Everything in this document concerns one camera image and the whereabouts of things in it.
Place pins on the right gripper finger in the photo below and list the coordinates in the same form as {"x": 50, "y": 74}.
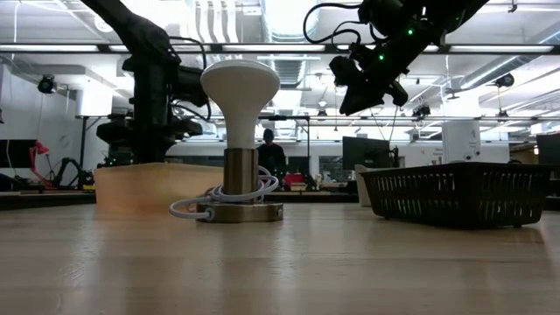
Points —
{"x": 375, "y": 98}
{"x": 352, "y": 102}

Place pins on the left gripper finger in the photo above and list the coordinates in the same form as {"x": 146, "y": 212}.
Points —
{"x": 164, "y": 155}
{"x": 142, "y": 155}

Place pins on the white dome brass lamp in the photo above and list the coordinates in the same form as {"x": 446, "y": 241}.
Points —
{"x": 240, "y": 96}

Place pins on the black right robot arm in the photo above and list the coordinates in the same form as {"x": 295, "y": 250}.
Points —
{"x": 433, "y": 26}

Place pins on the black background robot arm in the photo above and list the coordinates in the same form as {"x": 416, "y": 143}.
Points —
{"x": 70, "y": 168}

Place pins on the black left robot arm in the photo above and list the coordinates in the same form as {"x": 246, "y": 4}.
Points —
{"x": 135, "y": 30}

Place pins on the orange plastic bin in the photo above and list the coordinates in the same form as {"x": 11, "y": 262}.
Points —
{"x": 153, "y": 188}

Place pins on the black computer monitor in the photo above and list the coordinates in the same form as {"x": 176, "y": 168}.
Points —
{"x": 549, "y": 149}
{"x": 365, "y": 153}

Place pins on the black background metal stand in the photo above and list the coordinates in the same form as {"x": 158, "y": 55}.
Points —
{"x": 83, "y": 140}

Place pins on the grey plastic bin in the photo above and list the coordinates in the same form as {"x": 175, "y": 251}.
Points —
{"x": 363, "y": 188}

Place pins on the person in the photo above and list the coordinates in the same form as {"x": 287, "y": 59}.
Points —
{"x": 271, "y": 157}

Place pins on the red desk lamp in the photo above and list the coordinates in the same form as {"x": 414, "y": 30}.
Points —
{"x": 39, "y": 149}

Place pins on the black bar with light strips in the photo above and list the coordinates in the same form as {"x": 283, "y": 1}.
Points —
{"x": 61, "y": 48}

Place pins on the black mesh basket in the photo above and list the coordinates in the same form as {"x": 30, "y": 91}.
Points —
{"x": 459, "y": 197}

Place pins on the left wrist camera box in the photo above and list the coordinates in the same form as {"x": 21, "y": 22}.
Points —
{"x": 190, "y": 85}

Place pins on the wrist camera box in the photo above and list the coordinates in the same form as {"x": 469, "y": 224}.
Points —
{"x": 380, "y": 15}
{"x": 190, "y": 85}

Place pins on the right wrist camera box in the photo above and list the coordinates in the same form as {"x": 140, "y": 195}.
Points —
{"x": 380, "y": 15}

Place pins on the black wall screen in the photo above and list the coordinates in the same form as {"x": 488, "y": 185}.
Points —
{"x": 15, "y": 153}

